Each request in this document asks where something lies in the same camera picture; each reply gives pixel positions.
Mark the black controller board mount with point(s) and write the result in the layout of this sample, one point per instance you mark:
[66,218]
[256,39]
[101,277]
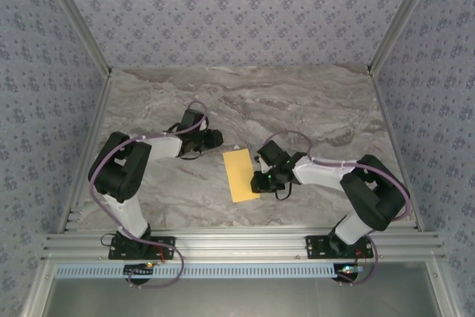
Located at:
[343,275]
[137,270]

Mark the aluminium mounting rail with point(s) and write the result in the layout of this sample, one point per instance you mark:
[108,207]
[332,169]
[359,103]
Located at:
[237,244]

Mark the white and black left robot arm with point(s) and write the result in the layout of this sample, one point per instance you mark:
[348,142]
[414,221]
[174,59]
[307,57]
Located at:
[118,168]

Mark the yellow paper sheet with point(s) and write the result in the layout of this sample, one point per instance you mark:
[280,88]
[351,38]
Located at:
[237,176]

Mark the grey metal panel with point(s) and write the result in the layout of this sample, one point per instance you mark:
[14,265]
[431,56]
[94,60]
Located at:
[237,298]

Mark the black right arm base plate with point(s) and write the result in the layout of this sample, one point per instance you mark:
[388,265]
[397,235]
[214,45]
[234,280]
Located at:
[315,246]

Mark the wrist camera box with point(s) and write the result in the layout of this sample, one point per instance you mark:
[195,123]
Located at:
[272,151]
[193,120]

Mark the aluminium table side rail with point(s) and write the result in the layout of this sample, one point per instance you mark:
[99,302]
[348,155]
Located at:
[383,109]
[90,146]

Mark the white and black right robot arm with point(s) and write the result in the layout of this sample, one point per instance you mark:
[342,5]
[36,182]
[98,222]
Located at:
[323,172]

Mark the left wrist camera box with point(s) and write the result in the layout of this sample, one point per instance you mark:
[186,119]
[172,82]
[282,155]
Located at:
[193,120]

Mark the aluminium frame post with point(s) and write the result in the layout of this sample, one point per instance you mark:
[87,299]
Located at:
[79,20]
[401,16]

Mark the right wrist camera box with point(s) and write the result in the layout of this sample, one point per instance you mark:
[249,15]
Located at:
[272,151]

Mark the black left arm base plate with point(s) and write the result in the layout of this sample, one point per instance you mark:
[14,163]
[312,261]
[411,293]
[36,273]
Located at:
[115,252]

